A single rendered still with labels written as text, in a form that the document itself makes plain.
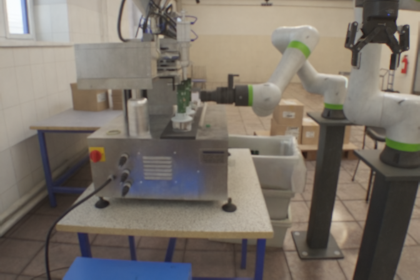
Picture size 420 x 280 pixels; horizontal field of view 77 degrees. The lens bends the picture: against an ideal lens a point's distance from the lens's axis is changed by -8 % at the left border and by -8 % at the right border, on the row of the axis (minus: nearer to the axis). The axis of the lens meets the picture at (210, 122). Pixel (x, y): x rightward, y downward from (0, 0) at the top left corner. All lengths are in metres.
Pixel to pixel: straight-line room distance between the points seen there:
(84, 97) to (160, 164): 1.95
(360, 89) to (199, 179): 0.65
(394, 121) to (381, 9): 0.52
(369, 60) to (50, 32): 3.12
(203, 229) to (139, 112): 0.44
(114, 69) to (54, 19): 2.57
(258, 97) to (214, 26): 10.21
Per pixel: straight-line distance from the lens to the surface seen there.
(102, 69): 1.00
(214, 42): 11.29
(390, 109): 1.13
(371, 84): 1.13
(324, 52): 12.02
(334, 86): 1.75
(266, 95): 1.17
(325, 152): 1.83
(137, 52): 0.96
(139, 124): 0.99
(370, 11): 0.72
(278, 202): 1.92
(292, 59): 1.40
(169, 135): 0.95
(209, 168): 0.99
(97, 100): 2.78
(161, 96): 1.28
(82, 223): 1.08
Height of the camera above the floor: 1.32
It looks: 15 degrees down
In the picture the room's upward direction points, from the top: straight up
